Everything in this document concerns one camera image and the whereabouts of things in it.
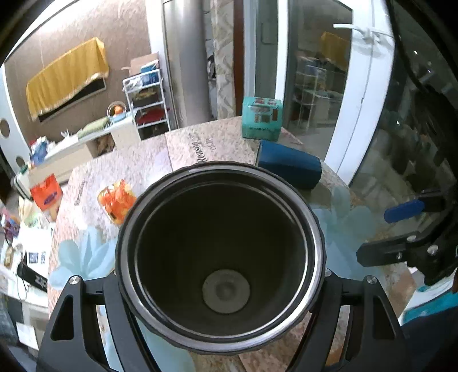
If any person's teal clothing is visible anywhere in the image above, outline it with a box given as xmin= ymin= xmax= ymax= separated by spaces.
xmin=401 ymin=282 xmax=458 ymax=372

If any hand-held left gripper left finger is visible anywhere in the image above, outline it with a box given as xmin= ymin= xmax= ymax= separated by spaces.
xmin=36 ymin=274 xmax=161 ymax=372

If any white cabinet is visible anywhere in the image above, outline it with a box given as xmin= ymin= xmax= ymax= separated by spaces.
xmin=28 ymin=114 xmax=141 ymax=185

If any green towel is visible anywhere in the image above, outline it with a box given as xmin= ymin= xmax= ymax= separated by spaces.
xmin=77 ymin=118 xmax=110 ymax=139

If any teal tissue box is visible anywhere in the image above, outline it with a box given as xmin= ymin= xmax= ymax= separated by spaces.
xmin=241 ymin=96 xmax=283 ymax=140

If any blue cup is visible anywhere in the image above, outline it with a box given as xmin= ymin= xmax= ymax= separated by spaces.
xmin=256 ymin=140 xmax=322 ymax=190

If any silver refrigerator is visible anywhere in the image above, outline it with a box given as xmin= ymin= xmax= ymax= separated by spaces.
xmin=162 ymin=0 xmax=212 ymax=130

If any black steel-rimmed pot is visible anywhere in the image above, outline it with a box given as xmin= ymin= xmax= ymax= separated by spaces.
xmin=115 ymin=161 xmax=327 ymax=355

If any yellow cloth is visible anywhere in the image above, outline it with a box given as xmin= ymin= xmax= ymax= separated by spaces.
xmin=25 ymin=36 xmax=110 ymax=122

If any cardboard box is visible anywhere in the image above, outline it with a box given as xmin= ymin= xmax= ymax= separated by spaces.
xmin=129 ymin=52 xmax=160 ymax=87

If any white wire rack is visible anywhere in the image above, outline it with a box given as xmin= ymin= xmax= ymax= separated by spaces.
xmin=122 ymin=73 xmax=171 ymax=140

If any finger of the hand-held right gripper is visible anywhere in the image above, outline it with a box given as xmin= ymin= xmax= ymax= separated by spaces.
xmin=356 ymin=232 xmax=435 ymax=267
xmin=384 ymin=189 xmax=449 ymax=224

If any orange snack packet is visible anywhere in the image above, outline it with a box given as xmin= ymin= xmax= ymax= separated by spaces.
xmin=97 ymin=179 xmax=137 ymax=225

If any black pouch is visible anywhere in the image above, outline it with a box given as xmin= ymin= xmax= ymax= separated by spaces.
xmin=17 ymin=264 xmax=48 ymax=292

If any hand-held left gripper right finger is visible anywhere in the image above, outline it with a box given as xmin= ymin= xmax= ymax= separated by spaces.
xmin=286 ymin=272 xmax=406 ymax=372

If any orange plastic bag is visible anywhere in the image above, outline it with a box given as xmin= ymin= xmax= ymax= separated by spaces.
xmin=30 ymin=174 xmax=64 ymax=212

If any fruit bowl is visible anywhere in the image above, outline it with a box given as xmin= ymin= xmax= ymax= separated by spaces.
xmin=107 ymin=101 xmax=128 ymax=123

